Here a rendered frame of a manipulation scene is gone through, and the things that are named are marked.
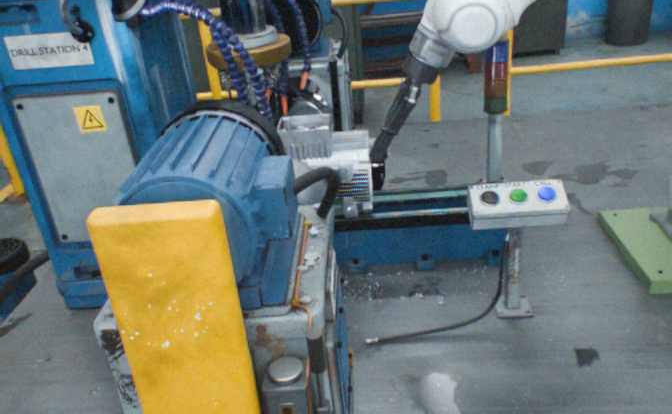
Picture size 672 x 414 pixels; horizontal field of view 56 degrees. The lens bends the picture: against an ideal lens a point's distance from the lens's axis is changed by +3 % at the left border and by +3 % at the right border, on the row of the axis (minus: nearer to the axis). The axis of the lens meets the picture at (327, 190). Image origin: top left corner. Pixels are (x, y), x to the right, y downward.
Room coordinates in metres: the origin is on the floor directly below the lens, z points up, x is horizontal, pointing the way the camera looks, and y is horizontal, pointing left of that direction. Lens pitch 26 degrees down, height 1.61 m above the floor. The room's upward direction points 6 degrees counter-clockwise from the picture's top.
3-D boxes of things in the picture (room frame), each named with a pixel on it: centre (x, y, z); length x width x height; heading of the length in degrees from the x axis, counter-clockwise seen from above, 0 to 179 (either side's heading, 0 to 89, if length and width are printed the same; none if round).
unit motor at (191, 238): (0.70, 0.12, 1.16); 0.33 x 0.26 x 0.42; 175
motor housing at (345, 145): (1.32, -0.01, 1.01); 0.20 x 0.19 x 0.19; 84
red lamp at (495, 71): (1.58, -0.47, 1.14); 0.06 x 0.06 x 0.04
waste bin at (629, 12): (5.73, -2.89, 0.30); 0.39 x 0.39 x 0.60
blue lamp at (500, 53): (1.58, -0.47, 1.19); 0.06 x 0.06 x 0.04
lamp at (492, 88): (1.58, -0.47, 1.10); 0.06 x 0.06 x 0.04
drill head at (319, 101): (1.66, 0.06, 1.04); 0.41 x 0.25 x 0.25; 175
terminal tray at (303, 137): (1.33, 0.03, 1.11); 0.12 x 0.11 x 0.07; 84
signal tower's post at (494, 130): (1.58, -0.47, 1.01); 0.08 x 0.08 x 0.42; 85
